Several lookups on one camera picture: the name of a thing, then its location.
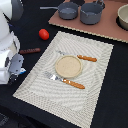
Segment woven beige placemat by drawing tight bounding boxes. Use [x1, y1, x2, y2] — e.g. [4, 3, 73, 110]
[13, 31, 113, 128]

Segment knife with wooden handle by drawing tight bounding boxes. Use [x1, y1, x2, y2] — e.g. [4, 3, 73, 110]
[56, 50, 97, 62]

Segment round beige plate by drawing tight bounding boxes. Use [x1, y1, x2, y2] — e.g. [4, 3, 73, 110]
[55, 55, 83, 78]

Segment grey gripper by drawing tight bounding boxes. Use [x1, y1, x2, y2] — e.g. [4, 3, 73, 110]
[9, 54, 24, 82]

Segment beige bowl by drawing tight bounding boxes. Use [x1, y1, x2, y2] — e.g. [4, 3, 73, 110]
[118, 4, 128, 30]

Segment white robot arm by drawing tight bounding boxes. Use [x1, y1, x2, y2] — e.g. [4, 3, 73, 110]
[0, 0, 24, 85]

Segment brown sausage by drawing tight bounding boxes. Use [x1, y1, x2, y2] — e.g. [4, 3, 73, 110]
[19, 48, 41, 55]

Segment red tomato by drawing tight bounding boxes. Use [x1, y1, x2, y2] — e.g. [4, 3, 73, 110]
[39, 29, 49, 40]

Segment grey frying pan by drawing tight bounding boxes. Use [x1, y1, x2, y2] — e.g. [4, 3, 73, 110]
[39, 1, 80, 20]

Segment fork with wooden handle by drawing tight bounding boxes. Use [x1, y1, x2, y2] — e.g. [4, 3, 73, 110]
[44, 71, 85, 89]

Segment grey saucepan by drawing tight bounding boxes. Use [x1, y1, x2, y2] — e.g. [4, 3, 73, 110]
[80, 0, 105, 25]

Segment white and blue fish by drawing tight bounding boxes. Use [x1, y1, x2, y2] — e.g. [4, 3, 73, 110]
[20, 68, 26, 74]

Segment brown wooden board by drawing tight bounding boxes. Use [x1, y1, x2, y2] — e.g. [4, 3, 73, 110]
[49, 0, 128, 43]

